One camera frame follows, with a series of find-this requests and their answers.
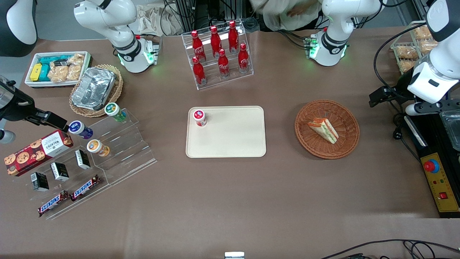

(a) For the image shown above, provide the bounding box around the small black box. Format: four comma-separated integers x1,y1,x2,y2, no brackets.
75,149,91,170
30,172,50,191
50,162,70,182

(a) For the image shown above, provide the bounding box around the black round spool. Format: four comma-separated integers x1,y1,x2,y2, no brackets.
244,17,260,33

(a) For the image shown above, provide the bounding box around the brown wicker basket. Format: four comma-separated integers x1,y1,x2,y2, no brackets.
294,100,360,159

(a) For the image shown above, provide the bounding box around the green lid jar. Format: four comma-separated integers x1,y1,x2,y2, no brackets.
104,102,127,122

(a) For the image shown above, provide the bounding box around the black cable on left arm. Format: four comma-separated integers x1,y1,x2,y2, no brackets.
373,22,428,95

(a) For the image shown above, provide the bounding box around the black power cable with plug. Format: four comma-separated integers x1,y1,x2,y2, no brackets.
392,99,423,162

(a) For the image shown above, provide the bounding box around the purple lid jar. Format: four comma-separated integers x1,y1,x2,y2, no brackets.
68,121,93,140

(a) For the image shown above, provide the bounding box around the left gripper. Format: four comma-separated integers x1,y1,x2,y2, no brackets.
369,72,414,108

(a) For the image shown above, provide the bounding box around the Snickers bar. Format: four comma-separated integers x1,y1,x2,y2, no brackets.
70,174,101,201
38,190,70,218

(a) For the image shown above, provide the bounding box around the light wicker basket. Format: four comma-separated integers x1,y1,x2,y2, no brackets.
69,64,123,118

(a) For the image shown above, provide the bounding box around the black cable bundle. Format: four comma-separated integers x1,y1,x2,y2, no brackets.
277,29,313,51

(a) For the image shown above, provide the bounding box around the orange lid jar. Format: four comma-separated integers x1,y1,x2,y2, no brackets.
87,139,110,157

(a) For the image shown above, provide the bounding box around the white wire rack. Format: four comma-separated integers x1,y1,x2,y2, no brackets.
390,21,438,74

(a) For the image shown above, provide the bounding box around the clear acrylic stepped shelf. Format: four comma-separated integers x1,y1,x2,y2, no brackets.
70,108,157,186
5,133,110,221

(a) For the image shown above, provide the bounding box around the packed bread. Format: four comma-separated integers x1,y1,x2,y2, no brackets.
395,46,419,60
413,26,432,39
398,59,417,73
419,39,438,54

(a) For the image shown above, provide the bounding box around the cracker snack bag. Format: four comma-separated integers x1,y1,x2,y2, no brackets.
48,65,69,83
67,53,85,81

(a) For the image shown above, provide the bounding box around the person in beige clothing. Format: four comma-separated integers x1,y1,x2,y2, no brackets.
250,0,324,32

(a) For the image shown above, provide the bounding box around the red Walkers shortbread box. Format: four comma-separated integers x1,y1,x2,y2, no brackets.
4,129,74,177

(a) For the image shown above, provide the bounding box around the black floor cable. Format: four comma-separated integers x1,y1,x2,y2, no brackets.
320,239,460,259

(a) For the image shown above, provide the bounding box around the dark equipment rack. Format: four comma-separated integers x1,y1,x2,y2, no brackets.
162,0,259,35

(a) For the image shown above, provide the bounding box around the triangular sandwich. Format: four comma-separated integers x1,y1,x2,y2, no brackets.
307,118,339,144

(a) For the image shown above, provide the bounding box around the yellow packet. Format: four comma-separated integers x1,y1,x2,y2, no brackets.
30,63,43,82

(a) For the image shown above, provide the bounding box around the aluminium foil tray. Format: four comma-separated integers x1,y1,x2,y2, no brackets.
71,67,116,110

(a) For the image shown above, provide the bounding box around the white plastic bin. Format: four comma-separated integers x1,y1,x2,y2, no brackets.
24,51,92,88

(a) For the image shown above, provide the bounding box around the red lid white jar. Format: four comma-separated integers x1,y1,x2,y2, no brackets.
193,109,207,127

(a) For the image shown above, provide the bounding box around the red cola bottle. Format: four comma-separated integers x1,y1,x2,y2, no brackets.
210,26,222,58
192,56,207,85
229,21,240,54
218,49,230,78
238,43,250,73
191,30,206,62

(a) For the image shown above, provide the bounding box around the clear acrylic bottle rack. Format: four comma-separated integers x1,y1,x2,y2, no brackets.
181,20,254,90

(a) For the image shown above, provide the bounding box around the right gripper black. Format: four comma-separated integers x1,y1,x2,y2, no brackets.
0,82,69,132

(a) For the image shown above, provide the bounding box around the beige plastic tray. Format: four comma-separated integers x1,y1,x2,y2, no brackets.
185,106,267,158

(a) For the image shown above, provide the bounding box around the metal tray in machine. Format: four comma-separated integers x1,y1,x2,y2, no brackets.
439,110,460,151

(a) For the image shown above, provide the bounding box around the black machine with yellow panel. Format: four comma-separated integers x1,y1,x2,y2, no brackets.
404,108,460,219

